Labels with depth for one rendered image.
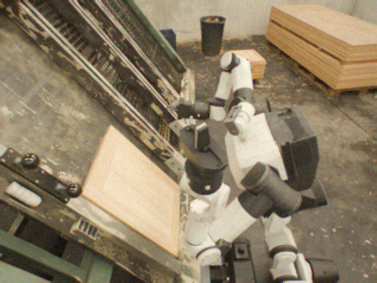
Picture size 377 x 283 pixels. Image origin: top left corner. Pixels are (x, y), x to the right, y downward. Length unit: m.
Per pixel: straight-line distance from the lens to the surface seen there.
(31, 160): 0.65
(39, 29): 1.16
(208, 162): 0.50
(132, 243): 0.93
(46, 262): 0.85
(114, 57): 1.46
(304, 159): 0.96
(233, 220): 0.83
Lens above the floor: 1.91
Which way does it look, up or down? 39 degrees down
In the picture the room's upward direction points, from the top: straight up
